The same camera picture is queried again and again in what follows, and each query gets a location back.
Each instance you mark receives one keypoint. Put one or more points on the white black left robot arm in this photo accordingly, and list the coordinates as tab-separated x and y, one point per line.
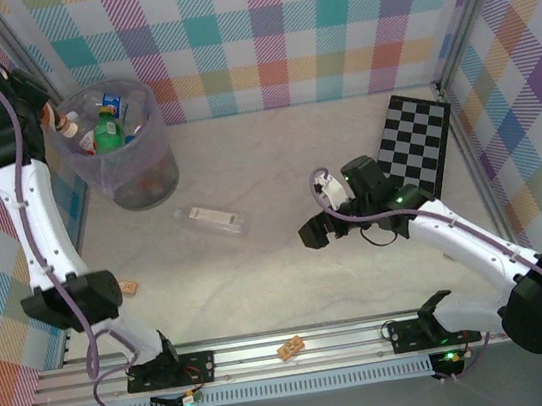
36	221

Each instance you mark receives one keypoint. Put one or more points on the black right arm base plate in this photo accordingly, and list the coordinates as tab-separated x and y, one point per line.
406	338

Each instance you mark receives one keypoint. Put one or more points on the small orange patterned box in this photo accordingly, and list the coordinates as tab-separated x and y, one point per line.
131	287
290	349

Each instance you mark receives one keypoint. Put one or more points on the aluminium mounting rail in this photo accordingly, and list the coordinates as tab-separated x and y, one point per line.
331	346

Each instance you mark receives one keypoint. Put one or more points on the translucent purple bin liner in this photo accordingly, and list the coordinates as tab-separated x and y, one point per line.
95	172

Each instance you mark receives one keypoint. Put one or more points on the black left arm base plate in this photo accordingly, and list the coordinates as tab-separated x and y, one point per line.
200	367

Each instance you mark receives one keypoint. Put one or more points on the small bottle blue label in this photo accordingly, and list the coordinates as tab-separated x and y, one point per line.
113	104

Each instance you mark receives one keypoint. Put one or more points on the left black controller board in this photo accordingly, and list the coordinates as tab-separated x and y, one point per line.
168	403

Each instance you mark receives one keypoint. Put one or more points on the aluminium right frame post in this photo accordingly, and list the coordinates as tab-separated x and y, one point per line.
470	8

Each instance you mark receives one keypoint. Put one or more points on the black controller board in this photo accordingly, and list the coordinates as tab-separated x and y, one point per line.
450	362
168	403

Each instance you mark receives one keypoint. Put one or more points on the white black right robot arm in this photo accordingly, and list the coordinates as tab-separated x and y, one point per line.
458	242

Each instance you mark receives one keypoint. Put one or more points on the clear plastic trash bin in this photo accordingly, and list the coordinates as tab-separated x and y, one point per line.
161	178

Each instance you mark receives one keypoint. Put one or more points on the aluminium left frame post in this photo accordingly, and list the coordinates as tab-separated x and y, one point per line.
27	50

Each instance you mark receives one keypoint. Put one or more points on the black grey checkerboard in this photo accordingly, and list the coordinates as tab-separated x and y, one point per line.
417	127

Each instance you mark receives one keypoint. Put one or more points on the aluminium frame post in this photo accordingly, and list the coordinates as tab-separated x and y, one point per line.
470	8
27	50

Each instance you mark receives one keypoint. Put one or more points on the green bottle yellow cap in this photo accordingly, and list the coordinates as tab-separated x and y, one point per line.
107	135

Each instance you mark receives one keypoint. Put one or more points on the right black controller board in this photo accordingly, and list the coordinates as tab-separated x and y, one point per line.
450	362

